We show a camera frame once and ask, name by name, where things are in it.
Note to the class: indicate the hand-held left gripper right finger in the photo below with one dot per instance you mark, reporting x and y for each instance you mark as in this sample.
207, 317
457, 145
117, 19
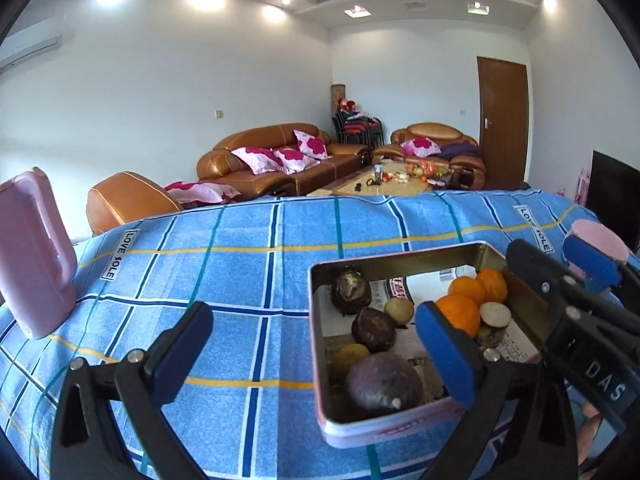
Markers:
445, 355

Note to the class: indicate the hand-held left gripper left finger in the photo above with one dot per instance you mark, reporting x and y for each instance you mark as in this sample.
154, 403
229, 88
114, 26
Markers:
182, 356

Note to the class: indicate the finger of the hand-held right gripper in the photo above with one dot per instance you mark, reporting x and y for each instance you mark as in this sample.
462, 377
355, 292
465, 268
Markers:
590, 260
537, 267

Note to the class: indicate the large orange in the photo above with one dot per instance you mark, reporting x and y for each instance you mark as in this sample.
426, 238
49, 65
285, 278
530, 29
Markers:
460, 310

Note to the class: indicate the small orange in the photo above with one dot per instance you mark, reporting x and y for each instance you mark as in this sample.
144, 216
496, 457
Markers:
492, 284
465, 289

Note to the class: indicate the small printed jar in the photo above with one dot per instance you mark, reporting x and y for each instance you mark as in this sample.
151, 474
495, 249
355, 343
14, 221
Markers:
495, 316

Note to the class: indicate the tan longan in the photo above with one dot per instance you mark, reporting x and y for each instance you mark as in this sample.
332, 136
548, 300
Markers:
398, 311
350, 357

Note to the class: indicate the purple mangosteen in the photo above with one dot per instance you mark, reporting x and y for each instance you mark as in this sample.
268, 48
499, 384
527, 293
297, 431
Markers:
382, 382

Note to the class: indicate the dark purple passion fruit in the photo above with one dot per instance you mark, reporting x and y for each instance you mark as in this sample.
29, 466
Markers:
374, 329

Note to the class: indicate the pink rectangular tin box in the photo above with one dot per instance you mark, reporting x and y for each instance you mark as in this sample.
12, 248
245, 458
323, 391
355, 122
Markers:
380, 432

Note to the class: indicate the brown wrinkled passion fruit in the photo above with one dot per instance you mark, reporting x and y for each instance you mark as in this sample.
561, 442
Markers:
350, 292

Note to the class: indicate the person's right hand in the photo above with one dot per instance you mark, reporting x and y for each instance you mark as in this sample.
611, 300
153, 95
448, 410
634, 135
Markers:
589, 430

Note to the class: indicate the pink cartoon cup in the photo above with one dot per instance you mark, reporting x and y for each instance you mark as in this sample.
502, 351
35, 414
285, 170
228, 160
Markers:
600, 237

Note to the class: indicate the pink bag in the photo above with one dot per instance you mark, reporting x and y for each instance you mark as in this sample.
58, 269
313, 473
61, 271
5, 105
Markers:
583, 185

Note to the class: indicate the black television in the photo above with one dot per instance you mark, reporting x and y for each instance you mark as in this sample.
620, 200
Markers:
612, 185

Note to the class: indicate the blue checked tablecloth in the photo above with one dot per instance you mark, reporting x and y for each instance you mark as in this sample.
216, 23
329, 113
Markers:
250, 260

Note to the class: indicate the purple blanket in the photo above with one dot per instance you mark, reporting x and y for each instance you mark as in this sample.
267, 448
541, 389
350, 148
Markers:
460, 150

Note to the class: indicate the heap of colourful snacks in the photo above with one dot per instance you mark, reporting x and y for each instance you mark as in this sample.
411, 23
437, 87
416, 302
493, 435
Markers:
425, 167

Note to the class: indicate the brown wooden door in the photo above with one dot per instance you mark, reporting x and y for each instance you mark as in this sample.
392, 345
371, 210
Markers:
502, 120

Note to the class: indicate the pink floral cushion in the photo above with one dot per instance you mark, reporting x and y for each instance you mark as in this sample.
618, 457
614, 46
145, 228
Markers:
295, 157
255, 159
200, 191
312, 145
421, 146

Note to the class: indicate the brown leather chaise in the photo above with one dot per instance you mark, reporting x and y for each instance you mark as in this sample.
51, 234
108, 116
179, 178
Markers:
125, 200

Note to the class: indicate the pink electric kettle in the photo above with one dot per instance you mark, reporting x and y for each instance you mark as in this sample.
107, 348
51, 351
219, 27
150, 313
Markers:
35, 270

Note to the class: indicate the brown leather armchair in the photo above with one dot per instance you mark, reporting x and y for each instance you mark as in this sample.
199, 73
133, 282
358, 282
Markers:
425, 130

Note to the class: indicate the metal can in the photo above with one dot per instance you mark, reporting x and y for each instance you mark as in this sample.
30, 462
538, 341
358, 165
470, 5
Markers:
378, 172

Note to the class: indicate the wooden coffee table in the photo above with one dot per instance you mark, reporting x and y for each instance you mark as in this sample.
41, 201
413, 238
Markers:
360, 187

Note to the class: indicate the brown leather sofa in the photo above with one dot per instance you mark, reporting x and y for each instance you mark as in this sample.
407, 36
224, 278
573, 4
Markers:
320, 172

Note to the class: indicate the stacked dark chairs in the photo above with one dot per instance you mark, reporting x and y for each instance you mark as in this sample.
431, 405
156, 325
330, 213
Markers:
357, 132

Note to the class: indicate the red plush toy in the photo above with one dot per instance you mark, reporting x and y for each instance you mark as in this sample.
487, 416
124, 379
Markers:
345, 106

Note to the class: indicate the tall patterned vase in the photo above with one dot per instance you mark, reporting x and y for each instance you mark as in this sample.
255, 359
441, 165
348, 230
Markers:
337, 92

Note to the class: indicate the rectangular ceiling fixture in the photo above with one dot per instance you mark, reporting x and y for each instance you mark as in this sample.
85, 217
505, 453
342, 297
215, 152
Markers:
478, 7

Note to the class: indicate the square ceiling light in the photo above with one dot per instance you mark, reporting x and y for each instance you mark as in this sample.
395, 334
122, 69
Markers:
356, 10

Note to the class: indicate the white air conditioner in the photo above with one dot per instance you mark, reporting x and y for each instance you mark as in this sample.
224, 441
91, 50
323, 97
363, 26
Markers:
30, 45

